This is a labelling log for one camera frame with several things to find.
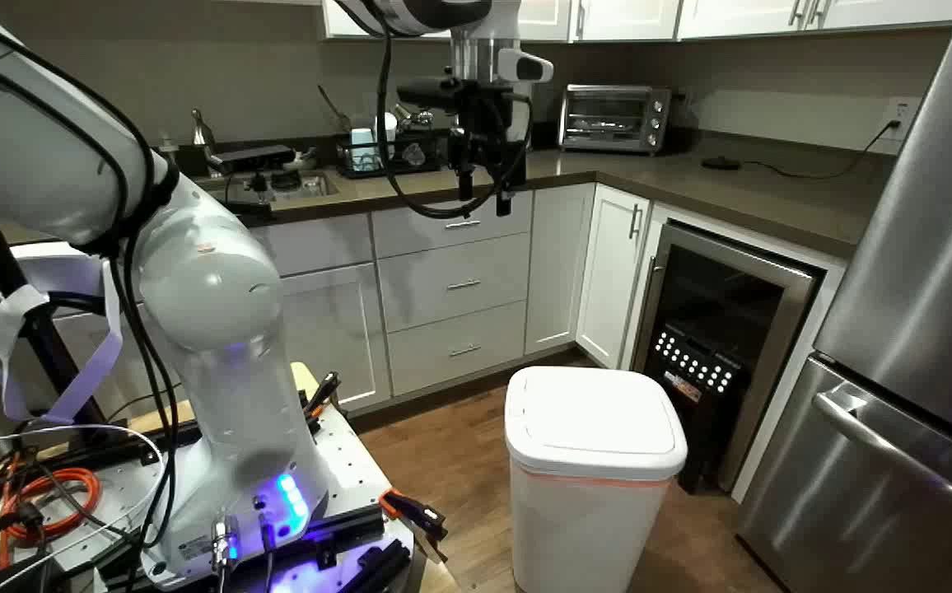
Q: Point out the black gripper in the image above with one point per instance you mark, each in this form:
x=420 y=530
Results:
x=490 y=109

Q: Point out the white trash bin lid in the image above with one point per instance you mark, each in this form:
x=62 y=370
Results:
x=591 y=424

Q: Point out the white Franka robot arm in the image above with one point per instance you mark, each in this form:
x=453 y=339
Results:
x=200 y=284

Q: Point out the white trash bin body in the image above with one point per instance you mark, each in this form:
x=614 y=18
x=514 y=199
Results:
x=591 y=537

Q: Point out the white lower cabinet door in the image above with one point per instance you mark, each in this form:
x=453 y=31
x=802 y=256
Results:
x=611 y=275
x=338 y=334
x=558 y=267

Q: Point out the white cabinet door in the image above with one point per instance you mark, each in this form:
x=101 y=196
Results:
x=546 y=18
x=558 y=267
x=891 y=12
x=628 y=18
x=338 y=334
x=611 y=275
x=334 y=22
x=740 y=15

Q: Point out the small glowing screen device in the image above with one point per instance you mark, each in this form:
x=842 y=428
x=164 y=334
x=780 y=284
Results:
x=365 y=149

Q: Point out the silver toaster oven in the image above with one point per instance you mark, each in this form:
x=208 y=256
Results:
x=611 y=119

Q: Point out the white upper cabinet door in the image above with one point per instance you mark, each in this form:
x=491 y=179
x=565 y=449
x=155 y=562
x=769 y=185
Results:
x=891 y=12
x=628 y=18
x=334 y=22
x=740 y=15
x=546 y=18

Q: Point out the dark kitchen countertop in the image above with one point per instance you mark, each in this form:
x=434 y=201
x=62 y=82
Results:
x=716 y=192

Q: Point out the small black puck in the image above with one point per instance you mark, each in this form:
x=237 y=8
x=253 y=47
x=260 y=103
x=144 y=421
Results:
x=720 y=163

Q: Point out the black beverage cooler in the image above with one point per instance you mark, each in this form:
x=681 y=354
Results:
x=722 y=339

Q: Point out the robot mounting cart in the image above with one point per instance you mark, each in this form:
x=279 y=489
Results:
x=365 y=483

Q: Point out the black orange clamp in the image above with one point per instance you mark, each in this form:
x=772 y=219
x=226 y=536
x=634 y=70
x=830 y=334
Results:
x=412 y=516

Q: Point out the stainless steel refrigerator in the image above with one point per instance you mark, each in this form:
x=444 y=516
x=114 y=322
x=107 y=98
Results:
x=915 y=332

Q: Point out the black tripod pole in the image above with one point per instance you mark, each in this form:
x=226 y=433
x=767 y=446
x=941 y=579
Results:
x=16 y=299

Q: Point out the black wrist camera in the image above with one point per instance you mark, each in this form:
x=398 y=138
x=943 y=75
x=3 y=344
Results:
x=429 y=95

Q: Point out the white wall outlet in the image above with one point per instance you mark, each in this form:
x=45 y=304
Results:
x=901 y=113

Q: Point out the white curved plastic frame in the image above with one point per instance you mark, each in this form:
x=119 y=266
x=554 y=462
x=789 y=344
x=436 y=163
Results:
x=57 y=281

